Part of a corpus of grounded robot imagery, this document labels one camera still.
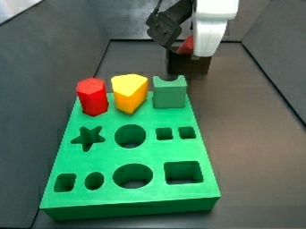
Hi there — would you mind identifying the red hexagonal block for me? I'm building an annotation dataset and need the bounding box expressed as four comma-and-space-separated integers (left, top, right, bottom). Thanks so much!
77, 78, 109, 116

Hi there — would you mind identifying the yellow faceted block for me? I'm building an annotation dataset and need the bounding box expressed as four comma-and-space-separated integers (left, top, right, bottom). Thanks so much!
111, 73, 149, 114

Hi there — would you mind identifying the green shape sorter board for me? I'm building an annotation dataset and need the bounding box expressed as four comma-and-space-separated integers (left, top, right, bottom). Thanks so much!
41, 98, 221, 220

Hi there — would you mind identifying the black cradle fixture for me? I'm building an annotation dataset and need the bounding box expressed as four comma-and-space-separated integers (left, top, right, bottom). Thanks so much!
166, 47, 212, 74

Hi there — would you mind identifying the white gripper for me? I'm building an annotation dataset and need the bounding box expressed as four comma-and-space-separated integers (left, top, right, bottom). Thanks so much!
193, 0, 240, 57

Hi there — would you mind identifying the green notched block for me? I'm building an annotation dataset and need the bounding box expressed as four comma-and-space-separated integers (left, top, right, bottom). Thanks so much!
153, 75, 188, 109

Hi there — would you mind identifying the red cylinder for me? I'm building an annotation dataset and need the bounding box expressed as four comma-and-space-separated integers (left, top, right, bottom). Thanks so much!
177, 36, 194, 55

